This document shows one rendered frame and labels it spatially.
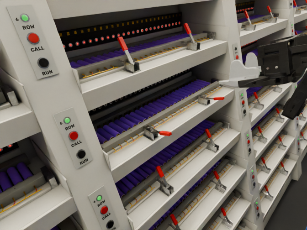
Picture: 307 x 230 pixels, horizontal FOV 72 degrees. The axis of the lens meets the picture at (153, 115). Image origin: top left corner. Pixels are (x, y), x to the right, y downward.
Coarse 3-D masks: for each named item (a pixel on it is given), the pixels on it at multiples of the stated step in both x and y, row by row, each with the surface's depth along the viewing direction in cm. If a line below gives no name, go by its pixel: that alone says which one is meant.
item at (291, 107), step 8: (304, 80) 39; (296, 88) 41; (304, 88) 40; (296, 96) 41; (304, 96) 40; (288, 104) 43; (296, 104) 42; (304, 104) 44; (288, 112) 44; (296, 112) 43
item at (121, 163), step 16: (176, 80) 87; (208, 80) 92; (144, 96) 77; (208, 96) 80; (224, 96) 80; (192, 112) 71; (208, 112) 75; (160, 128) 63; (176, 128) 63; (144, 144) 57; (160, 144) 60; (112, 160) 52; (128, 160) 52; (144, 160) 57; (112, 176) 50
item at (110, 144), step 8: (208, 88) 81; (192, 96) 76; (176, 104) 71; (184, 104) 72; (160, 112) 67; (168, 112) 67; (152, 120) 63; (160, 120) 66; (136, 128) 60; (120, 136) 57; (128, 136) 58; (104, 144) 54; (112, 144) 54; (120, 144) 56; (128, 144) 56
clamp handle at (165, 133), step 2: (152, 128) 58; (152, 130) 59; (152, 132) 58; (154, 132) 57; (156, 132) 57; (158, 132) 56; (160, 132) 55; (162, 132) 55; (164, 132) 55; (166, 132) 54; (168, 132) 54; (170, 132) 54; (160, 134) 56; (162, 134) 55; (164, 134) 54; (166, 134) 54; (168, 134) 53; (170, 134) 54
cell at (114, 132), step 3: (105, 126) 62; (108, 126) 62; (105, 129) 61; (108, 129) 61; (111, 129) 60; (108, 132) 60; (111, 132) 60; (114, 132) 59; (117, 132) 59; (114, 135) 59
